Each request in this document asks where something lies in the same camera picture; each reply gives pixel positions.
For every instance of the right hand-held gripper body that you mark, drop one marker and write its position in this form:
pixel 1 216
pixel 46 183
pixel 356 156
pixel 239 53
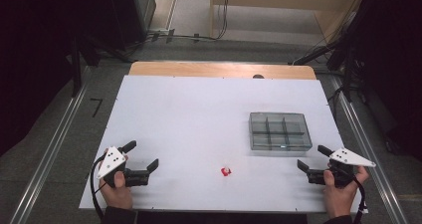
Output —
pixel 346 157

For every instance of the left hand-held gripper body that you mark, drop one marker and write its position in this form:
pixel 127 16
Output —
pixel 111 162

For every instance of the clear grey compartment box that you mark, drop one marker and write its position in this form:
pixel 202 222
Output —
pixel 280 131

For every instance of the small red plastic part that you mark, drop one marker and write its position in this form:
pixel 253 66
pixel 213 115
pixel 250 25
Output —
pixel 226 171

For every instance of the person's left hand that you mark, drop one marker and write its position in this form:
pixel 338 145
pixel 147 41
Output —
pixel 116 195

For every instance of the person's right hand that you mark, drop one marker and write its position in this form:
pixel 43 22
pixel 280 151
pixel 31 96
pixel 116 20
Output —
pixel 340 200

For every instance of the white board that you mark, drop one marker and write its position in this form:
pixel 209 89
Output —
pixel 185 124

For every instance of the black metal stand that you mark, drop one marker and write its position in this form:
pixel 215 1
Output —
pixel 76 71
pixel 346 71

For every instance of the person's dark clothing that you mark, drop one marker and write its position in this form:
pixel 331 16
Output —
pixel 219 218

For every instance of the dark round table grommet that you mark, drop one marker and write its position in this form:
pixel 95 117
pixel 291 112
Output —
pixel 258 76

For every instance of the wooden table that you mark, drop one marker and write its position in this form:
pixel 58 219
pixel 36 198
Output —
pixel 199 69

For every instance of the black cabinet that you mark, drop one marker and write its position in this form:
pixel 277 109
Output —
pixel 132 15

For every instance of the metal floor rail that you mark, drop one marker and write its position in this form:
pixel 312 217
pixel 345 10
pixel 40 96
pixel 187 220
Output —
pixel 49 151
pixel 368 151

